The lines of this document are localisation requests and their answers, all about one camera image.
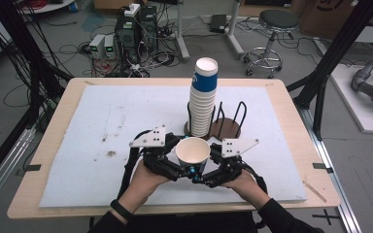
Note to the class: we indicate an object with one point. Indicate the black box on floor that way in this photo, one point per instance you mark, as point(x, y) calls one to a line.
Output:
point(218, 22)

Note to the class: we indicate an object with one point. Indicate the person's dark clothing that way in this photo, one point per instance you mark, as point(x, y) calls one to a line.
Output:
point(191, 223)

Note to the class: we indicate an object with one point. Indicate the person's right hand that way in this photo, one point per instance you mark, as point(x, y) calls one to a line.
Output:
point(247, 187)

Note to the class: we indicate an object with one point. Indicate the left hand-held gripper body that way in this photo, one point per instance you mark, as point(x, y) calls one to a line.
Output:
point(152, 139)

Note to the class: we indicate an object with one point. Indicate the stack of paper cups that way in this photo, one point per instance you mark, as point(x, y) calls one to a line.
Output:
point(204, 103)

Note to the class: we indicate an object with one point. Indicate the white table mat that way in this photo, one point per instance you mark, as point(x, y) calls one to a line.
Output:
point(110, 113)

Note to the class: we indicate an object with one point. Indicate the white platform board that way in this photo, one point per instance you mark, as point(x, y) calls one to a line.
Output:
point(353, 106)

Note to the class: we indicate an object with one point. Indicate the wooden table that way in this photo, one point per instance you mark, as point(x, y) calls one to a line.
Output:
point(294, 110)

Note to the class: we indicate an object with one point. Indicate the white desk leg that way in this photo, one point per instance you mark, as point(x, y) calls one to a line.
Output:
point(234, 32)
point(182, 35)

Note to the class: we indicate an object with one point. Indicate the aluminium rail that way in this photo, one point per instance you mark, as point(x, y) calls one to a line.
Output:
point(336, 181)
point(6, 168)

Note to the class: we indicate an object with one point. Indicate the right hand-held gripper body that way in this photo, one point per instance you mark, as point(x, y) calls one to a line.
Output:
point(234, 149)

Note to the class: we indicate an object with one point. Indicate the white round table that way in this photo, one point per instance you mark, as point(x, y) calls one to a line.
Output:
point(48, 6)

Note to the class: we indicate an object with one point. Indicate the black tape cross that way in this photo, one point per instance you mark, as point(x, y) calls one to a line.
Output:
point(327, 216)

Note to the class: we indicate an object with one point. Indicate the cardboard box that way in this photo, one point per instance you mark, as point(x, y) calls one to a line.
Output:
point(323, 19)

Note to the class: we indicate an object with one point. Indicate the white power adapter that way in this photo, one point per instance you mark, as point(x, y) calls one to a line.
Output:
point(132, 10)

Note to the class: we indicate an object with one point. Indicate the black computer tower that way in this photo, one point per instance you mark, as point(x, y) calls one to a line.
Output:
point(128, 35)
point(149, 26)

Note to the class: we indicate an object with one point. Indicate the black round stool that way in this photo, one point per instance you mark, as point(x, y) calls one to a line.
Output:
point(277, 21)

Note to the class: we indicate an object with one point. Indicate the blue and white paper cup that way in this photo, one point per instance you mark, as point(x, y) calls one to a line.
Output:
point(192, 150)

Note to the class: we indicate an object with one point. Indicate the tan tape strip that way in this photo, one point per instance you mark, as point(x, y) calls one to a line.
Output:
point(315, 191)

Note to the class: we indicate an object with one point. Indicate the black tape piece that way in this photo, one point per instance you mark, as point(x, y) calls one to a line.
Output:
point(32, 167)
point(320, 166)

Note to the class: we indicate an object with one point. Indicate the grey bench power supply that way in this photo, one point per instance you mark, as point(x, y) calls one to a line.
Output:
point(110, 47)
point(96, 47)

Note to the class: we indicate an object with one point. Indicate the black wristband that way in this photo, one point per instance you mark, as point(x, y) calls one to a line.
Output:
point(121, 209)

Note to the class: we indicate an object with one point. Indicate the person's left hand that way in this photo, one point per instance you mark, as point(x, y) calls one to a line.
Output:
point(145, 184)

